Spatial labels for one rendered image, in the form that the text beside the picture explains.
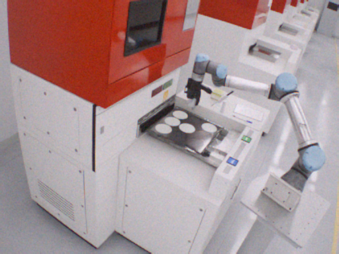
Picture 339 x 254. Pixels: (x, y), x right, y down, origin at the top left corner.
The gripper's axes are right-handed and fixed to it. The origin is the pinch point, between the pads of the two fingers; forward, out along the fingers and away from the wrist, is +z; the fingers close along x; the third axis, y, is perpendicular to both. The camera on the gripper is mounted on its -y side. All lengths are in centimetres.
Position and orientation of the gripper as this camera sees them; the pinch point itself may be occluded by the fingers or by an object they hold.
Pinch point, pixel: (193, 108)
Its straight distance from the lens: 182.4
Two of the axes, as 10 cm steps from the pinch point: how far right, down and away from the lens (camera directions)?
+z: -1.6, 8.2, 5.5
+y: -9.5, 0.1, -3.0
